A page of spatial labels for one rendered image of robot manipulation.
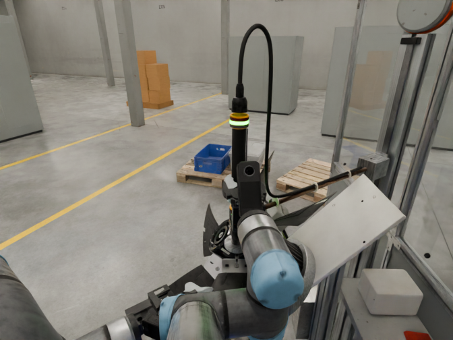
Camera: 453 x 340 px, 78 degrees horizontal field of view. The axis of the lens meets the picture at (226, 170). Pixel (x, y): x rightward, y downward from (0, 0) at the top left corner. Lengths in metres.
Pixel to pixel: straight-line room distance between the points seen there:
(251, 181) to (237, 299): 0.22
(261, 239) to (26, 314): 0.33
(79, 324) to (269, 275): 2.10
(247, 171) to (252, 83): 7.52
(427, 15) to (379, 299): 0.95
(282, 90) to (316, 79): 5.11
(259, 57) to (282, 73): 0.76
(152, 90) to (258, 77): 3.16
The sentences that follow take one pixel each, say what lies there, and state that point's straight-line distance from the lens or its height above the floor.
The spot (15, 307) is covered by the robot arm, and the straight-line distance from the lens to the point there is 0.45.
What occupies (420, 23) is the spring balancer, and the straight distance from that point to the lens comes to 1.17.
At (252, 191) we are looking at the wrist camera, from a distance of 0.57.
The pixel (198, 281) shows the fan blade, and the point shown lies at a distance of 0.98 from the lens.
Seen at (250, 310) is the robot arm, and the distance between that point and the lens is 0.51.
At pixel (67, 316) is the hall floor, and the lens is 2.53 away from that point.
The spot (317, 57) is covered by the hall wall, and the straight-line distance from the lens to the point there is 12.77.
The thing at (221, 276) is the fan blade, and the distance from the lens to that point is 0.83.
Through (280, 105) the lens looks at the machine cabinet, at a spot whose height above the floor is 0.25.
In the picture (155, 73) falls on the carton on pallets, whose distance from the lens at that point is 8.73.
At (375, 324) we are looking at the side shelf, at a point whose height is 0.86.
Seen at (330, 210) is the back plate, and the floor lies 1.24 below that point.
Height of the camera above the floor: 1.77
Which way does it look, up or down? 24 degrees down
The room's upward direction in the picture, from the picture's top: straight up
